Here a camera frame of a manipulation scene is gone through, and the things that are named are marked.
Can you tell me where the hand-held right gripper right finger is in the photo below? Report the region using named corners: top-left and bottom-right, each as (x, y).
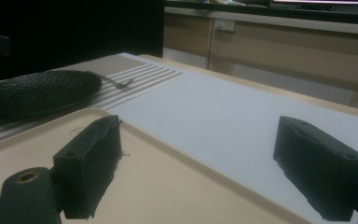
top-left (272, 115), bottom-right (358, 222)

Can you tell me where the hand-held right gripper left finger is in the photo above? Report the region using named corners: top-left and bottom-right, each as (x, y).
top-left (52, 115), bottom-right (123, 220)

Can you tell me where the beige tray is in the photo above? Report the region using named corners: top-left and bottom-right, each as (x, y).
top-left (0, 107), bottom-right (315, 224)

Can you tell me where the silver fork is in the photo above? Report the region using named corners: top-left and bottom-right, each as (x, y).
top-left (97, 75), bottom-right (136, 91)

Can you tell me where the black textured plate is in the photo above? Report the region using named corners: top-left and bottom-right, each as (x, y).
top-left (0, 69), bottom-right (103, 119)

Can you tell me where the gray striped placemat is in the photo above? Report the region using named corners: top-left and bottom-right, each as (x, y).
top-left (0, 55), bottom-right (184, 145)

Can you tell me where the light wooden desk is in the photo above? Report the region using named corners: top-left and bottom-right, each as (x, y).
top-left (162, 6), bottom-right (358, 110)

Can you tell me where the computer monitor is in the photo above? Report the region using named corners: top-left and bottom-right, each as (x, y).
top-left (269, 0), bottom-right (358, 7)

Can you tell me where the white wall socket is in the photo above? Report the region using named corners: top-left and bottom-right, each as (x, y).
top-left (214, 19), bottom-right (236, 32)

